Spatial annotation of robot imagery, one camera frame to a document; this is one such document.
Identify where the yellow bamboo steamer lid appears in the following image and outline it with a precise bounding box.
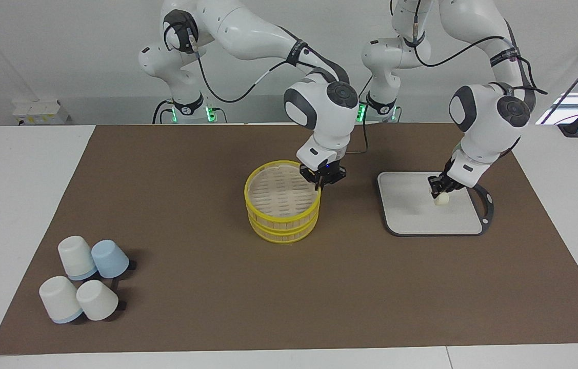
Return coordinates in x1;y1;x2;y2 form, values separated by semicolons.
244;160;322;224

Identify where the yellow slatted bamboo steamer tier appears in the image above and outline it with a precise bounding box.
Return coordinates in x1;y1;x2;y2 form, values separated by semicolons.
248;210;319;245

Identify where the grey cutting board black rim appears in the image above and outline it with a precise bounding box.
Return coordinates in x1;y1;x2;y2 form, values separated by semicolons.
376;171;494;237

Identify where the brown table mat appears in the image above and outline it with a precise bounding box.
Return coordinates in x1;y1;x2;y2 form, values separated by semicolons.
0;123;578;356

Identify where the light blue cup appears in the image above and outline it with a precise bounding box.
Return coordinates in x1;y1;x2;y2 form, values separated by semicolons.
91;240;130;279

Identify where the white cup with blue rim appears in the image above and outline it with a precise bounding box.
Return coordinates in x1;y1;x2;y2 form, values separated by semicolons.
39;276;84;324

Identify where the white box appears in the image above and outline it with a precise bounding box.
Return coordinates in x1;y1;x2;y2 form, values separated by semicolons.
12;99;71;125

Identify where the black left base cable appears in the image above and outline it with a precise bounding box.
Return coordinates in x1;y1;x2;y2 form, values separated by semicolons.
355;76;374;122

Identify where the black base cable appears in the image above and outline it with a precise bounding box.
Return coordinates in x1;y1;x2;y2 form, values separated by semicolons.
153;99;174;125
355;76;374;122

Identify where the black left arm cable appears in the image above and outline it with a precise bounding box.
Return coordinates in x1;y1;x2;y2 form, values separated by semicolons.
412;0;548;95

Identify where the black right base cable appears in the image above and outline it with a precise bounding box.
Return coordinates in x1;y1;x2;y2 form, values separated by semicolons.
153;99;174;125

